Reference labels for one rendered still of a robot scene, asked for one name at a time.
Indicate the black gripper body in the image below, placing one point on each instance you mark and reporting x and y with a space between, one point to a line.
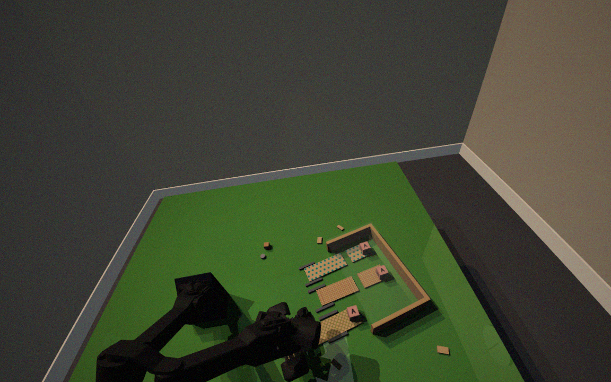
294 367

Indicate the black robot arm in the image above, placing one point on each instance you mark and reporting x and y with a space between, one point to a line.
129 360

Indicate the pink cube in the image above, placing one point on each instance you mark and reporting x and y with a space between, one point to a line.
353 312

